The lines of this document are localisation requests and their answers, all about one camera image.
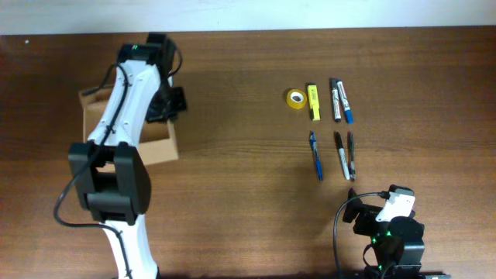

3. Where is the black clear ballpoint pen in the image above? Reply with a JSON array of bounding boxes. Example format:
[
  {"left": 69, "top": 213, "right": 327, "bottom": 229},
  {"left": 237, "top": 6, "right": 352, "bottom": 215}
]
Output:
[{"left": 348, "top": 132, "right": 356, "bottom": 181}]

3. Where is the black sharpie marker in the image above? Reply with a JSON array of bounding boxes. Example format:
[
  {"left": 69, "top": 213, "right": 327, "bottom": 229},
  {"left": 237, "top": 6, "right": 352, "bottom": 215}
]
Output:
[{"left": 334, "top": 132, "right": 350, "bottom": 180}]

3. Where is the blue ballpoint pen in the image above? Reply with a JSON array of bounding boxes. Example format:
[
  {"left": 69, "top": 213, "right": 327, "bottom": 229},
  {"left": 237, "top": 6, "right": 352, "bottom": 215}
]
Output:
[{"left": 309, "top": 131, "right": 323, "bottom": 182}]

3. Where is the blue whiteboard marker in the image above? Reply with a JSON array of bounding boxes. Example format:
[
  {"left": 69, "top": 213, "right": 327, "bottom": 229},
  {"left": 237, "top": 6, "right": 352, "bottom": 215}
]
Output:
[{"left": 336, "top": 80, "right": 354, "bottom": 124}]

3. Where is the black whiteboard marker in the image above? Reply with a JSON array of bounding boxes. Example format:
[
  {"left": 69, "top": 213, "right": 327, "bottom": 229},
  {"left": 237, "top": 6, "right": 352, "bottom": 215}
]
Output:
[{"left": 330, "top": 78, "right": 342, "bottom": 122}]

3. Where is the yellow highlighter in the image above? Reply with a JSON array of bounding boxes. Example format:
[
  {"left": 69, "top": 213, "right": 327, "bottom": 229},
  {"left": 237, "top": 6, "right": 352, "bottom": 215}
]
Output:
[{"left": 307, "top": 84, "right": 321, "bottom": 121}]

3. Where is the yellow tape roll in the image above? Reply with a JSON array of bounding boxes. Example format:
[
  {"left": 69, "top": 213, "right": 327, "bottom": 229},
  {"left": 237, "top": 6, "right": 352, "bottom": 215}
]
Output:
[{"left": 286, "top": 88, "right": 308, "bottom": 109}]

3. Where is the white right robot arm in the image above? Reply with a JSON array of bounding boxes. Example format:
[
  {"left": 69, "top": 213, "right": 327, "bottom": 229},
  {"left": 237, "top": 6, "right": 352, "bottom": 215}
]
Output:
[{"left": 332, "top": 184, "right": 452, "bottom": 279}]

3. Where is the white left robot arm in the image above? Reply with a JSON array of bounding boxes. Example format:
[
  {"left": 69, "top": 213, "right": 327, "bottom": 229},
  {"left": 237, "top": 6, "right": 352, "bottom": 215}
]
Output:
[{"left": 53, "top": 33, "right": 187, "bottom": 278}]

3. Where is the brown cardboard box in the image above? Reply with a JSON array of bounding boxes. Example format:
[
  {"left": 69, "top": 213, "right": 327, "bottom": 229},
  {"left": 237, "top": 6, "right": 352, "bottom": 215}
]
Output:
[{"left": 78, "top": 84, "right": 179, "bottom": 167}]

